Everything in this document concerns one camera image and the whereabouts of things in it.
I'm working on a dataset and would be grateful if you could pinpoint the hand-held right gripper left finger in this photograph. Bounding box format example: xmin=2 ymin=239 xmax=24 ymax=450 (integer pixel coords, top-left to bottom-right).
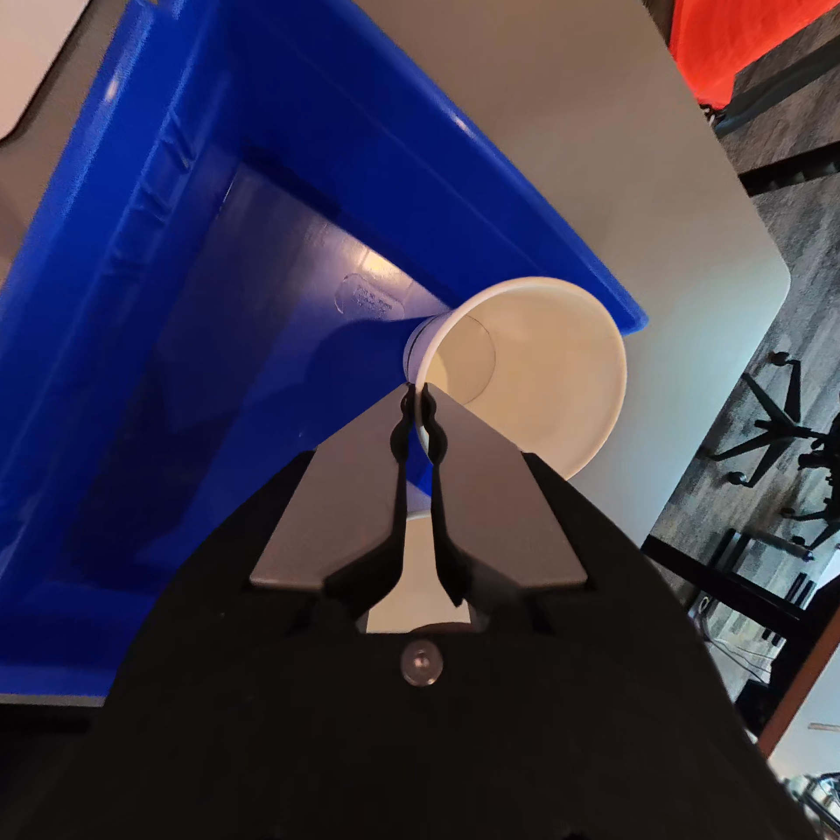
xmin=248 ymin=382 xmax=417 ymax=618

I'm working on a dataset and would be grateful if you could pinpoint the black office chair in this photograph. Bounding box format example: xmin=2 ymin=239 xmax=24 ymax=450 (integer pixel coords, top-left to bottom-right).
xmin=781 ymin=486 xmax=840 ymax=552
xmin=699 ymin=351 xmax=840 ymax=490

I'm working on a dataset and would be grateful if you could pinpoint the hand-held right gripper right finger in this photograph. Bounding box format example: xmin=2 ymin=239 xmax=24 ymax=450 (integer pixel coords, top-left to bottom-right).
xmin=419 ymin=384 xmax=589 ymax=610

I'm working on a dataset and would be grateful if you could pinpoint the white paper cup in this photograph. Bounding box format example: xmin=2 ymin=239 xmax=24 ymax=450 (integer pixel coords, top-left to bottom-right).
xmin=403 ymin=277 xmax=628 ymax=483

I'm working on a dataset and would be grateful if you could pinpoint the blue plastic bin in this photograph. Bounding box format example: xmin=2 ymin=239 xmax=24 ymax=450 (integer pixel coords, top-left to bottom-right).
xmin=0 ymin=0 xmax=649 ymax=700

